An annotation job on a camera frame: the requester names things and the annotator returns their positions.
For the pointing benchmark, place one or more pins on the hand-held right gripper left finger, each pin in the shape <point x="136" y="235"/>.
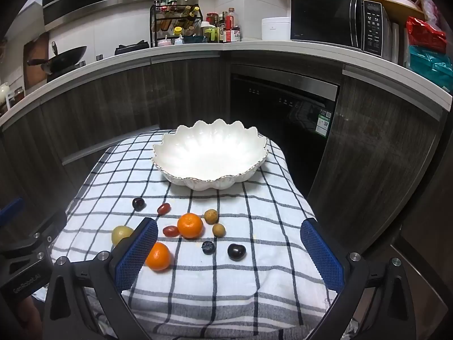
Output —
<point x="138" y="251"/>

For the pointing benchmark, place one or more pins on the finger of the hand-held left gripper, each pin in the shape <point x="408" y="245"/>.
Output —
<point x="46" y="230"/>
<point x="10" y="209"/>

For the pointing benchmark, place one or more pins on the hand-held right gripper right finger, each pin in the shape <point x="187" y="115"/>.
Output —
<point x="320" y="255"/>

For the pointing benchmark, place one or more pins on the orange mandarin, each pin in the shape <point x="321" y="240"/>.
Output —
<point x="190" y="225"/>
<point x="159" y="258"/>

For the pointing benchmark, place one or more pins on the yellow green plum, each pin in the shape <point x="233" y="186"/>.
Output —
<point x="121" y="234"/>

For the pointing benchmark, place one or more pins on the red cherry tomato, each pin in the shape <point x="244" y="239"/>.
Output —
<point x="171" y="231"/>
<point x="163" y="208"/>

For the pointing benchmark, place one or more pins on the dark cherry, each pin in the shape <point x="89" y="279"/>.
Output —
<point x="236" y="251"/>
<point x="137" y="204"/>

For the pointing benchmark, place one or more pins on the blueberry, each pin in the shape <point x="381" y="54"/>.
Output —
<point x="208" y="247"/>

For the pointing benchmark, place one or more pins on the brown longan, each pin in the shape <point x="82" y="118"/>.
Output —
<point x="219" y="229"/>
<point x="211" y="216"/>

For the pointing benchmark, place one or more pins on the white scalloped bowl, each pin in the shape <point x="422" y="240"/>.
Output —
<point x="208" y="152"/>

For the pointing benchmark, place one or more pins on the black white checked cloth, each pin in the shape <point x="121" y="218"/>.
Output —
<point x="230" y="290"/>

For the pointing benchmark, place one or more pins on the small dark jar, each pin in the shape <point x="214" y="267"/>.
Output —
<point x="17" y="95"/>

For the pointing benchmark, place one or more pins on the dark wood kitchen cabinet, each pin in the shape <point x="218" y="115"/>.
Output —
<point x="371" y="141"/>

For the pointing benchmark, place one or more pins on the black dishwasher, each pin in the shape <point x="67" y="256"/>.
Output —
<point x="269" y="131"/>

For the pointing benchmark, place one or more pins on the black wok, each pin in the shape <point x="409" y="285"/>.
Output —
<point x="67" y="56"/>

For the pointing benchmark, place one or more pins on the wooden cutting board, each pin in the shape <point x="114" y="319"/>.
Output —
<point x="33" y="47"/>

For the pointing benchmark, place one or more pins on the pink container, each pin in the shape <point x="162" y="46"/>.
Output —
<point x="164" y="41"/>

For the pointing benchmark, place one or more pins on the teal plastic bag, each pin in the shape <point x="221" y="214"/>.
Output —
<point x="430" y="65"/>

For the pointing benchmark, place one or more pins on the teal bowl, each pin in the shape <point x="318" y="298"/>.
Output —
<point x="194" y="39"/>

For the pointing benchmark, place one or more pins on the white upright trays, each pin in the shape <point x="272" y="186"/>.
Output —
<point x="398" y="42"/>

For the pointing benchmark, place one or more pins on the white rice cooker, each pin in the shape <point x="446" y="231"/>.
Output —
<point x="276" y="30"/>

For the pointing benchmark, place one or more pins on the green lidded cup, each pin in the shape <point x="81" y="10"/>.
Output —
<point x="208" y="32"/>

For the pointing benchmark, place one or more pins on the white red carton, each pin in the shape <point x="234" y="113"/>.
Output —
<point x="233" y="35"/>

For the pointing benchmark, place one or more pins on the black microwave oven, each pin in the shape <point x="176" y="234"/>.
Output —
<point x="325" y="17"/>

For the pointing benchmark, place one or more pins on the group of seasoning bottles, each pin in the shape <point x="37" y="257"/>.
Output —
<point x="193" y="17"/>

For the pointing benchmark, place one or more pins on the dark sauce bottle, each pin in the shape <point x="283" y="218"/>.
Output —
<point x="222" y="26"/>

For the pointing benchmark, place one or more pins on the red jar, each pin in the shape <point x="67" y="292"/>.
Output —
<point x="212" y="18"/>

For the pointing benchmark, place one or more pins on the red plastic bag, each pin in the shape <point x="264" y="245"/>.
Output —
<point x="424" y="33"/>

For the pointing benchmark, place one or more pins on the red liquid bottle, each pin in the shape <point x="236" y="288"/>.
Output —
<point x="231" y="19"/>

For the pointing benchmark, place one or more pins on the white pot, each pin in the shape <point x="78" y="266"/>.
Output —
<point x="401" y="1"/>

